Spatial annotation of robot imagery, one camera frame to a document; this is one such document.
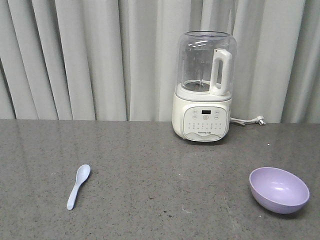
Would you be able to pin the light blue plastic spoon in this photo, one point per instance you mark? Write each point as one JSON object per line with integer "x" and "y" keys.
{"x": 82, "y": 175}

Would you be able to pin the purple plastic bowl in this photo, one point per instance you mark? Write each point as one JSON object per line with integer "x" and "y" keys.
{"x": 278, "y": 190}

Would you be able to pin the white blender with clear jar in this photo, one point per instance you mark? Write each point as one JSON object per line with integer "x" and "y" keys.
{"x": 202, "y": 98}

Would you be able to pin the grey pleated curtain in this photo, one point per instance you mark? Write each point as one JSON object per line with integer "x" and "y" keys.
{"x": 116, "y": 59}

